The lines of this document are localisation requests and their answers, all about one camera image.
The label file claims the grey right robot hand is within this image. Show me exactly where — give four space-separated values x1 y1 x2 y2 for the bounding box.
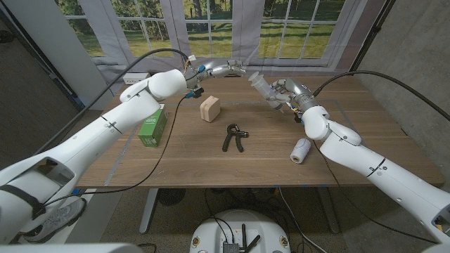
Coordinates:
269 77 319 112

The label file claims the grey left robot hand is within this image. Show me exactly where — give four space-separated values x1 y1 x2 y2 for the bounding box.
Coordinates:
186 59 246 85

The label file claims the large clear plastic syringe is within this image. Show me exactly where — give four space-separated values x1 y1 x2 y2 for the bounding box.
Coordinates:
247 71 285 113

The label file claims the black hand grip strengthener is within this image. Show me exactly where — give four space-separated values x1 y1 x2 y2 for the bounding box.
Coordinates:
221 123 250 153

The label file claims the printed window backdrop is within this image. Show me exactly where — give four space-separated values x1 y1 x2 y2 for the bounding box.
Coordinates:
54 0 387 94

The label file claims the white power strip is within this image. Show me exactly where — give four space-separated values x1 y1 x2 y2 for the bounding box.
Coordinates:
122 72 152 86

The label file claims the green cardboard box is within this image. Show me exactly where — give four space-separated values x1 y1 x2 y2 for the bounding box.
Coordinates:
137 104 169 148

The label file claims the black backdrop stand pole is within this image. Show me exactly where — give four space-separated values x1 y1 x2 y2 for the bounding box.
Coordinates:
347 0 397 74

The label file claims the grey table leg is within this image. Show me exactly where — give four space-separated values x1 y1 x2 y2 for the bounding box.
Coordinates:
318 186 341 235
139 188 159 235

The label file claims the black round floor object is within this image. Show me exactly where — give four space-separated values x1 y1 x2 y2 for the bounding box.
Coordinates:
157 188 186 207

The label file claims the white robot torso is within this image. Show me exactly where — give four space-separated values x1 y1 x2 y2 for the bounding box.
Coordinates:
189 209 292 253

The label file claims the grey sneaker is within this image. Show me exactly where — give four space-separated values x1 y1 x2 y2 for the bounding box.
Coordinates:
24 197 87 243

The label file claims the thick black cable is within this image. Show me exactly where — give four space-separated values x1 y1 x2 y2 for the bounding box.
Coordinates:
33 48 191 157
312 70 450 122

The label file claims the white string spool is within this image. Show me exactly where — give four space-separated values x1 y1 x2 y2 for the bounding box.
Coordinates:
290 138 312 164

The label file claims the thin black cable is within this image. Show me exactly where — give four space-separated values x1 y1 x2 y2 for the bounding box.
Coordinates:
311 139 439 244
44 96 187 207

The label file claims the white floor cable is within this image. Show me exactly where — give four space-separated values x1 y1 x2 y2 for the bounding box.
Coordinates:
277 188 328 253

